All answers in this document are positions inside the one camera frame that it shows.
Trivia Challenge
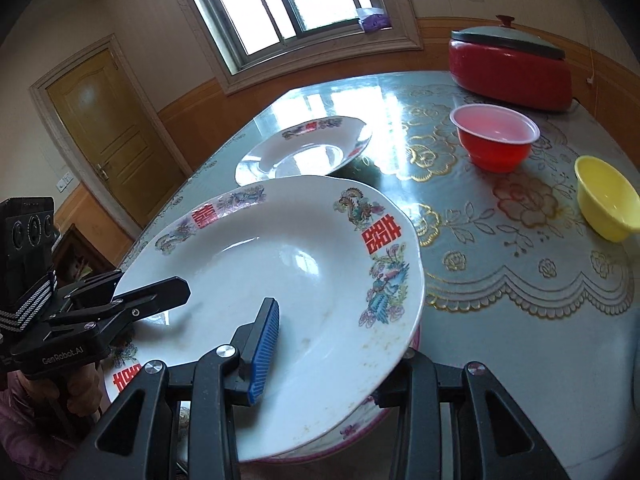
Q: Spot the window with white frame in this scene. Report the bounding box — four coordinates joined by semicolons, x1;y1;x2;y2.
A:
172;0;423;96

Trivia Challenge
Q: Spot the red electric cooking pot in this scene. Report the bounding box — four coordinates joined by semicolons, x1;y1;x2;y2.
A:
447;40;576;112

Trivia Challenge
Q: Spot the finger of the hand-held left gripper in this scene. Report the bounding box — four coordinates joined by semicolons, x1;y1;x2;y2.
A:
59;270;124;306
47;276;192;333

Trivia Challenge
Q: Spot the white hanging cord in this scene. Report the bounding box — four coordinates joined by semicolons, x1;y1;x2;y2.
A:
586;35;601;86

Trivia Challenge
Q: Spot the dark wooden cabinet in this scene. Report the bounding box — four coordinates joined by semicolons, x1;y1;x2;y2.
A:
52;224;118;283

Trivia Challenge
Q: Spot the yellow plastic bowl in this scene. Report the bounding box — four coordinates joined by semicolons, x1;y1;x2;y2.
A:
574;156;640;242

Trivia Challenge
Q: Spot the red plastic bowl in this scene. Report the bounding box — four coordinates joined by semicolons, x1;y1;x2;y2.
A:
449;104;541;174

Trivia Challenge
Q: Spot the person's left hand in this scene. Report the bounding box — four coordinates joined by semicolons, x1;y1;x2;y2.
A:
20;357;108;428

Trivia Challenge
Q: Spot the grey pot lid red knob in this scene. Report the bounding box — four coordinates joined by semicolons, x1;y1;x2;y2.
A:
450;15;566;60

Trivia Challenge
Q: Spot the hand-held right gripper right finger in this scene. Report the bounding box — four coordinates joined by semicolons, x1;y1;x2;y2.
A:
375;350;571;480

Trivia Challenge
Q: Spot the purple bag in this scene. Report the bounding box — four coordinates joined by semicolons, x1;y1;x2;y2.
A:
357;7;393;33

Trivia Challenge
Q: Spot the yellow wooden door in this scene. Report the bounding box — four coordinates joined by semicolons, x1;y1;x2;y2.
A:
30;35;188;216

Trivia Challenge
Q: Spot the pink-rimmed white printed plate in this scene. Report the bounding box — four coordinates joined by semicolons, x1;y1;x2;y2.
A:
102;332;422;465

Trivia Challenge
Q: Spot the gold floral lace table mat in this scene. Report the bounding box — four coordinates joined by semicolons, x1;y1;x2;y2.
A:
372;82;636;318

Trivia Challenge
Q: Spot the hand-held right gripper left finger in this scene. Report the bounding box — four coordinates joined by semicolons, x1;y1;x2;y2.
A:
60;297;281;480

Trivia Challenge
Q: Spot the large white printed plate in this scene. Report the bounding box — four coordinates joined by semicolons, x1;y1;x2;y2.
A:
107;175;427;462

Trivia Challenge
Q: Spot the small white printed plate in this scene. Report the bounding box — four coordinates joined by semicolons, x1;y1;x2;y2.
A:
235;116;373;186

